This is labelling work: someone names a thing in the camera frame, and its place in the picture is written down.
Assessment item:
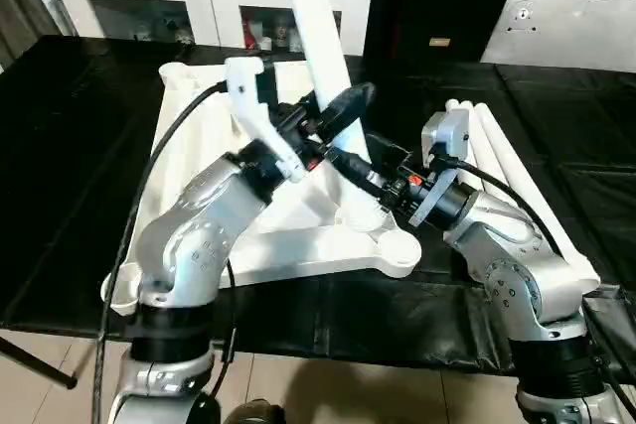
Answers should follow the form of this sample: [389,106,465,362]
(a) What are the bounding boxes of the white plastic table top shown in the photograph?
[101,61,423,316]

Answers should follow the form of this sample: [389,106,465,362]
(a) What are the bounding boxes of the red packet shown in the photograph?
[240,16,257,48]

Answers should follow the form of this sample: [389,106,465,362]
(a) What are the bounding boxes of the white chair back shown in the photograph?
[480,0,636,68]

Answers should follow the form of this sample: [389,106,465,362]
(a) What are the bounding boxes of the dark robot left foot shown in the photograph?
[223,397,285,424]

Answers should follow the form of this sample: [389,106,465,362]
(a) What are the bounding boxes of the black tripod leg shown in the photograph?
[0,336,80,389]

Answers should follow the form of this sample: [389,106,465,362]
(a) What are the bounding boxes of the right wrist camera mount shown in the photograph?
[410,108,471,226]

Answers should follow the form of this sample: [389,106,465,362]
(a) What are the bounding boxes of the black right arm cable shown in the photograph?
[436,155,562,256]

